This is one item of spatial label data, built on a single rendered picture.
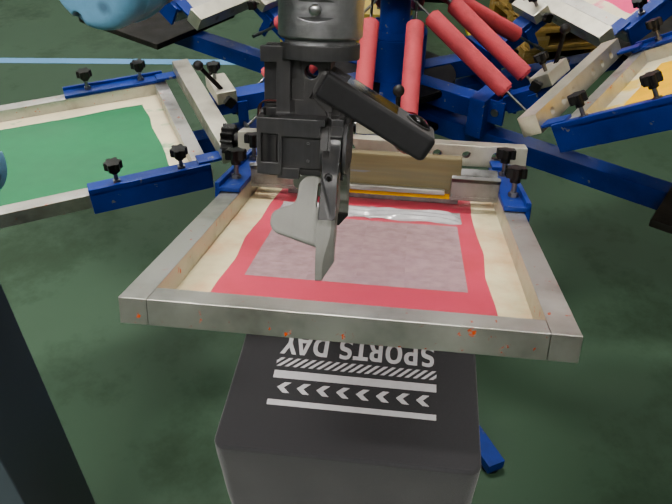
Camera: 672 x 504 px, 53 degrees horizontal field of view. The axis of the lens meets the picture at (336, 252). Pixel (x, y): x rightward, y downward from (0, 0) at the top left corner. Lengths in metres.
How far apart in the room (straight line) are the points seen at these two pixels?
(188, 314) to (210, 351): 1.74
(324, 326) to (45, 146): 1.35
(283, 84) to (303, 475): 0.77
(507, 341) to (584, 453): 1.61
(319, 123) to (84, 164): 1.38
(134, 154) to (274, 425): 0.99
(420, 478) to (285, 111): 0.74
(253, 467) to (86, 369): 1.54
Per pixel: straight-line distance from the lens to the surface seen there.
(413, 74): 1.83
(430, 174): 1.38
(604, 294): 3.01
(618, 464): 2.46
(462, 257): 1.15
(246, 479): 1.26
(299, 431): 1.19
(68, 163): 1.95
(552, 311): 0.91
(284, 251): 1.12
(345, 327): 0.84
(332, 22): 0.58
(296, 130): 0.60
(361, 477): 1.19
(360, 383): 1.25
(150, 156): 1.91
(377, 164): 1.38
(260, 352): 1.30
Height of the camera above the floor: 1.92
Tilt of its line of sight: 40 degrees down
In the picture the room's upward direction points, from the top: straight up
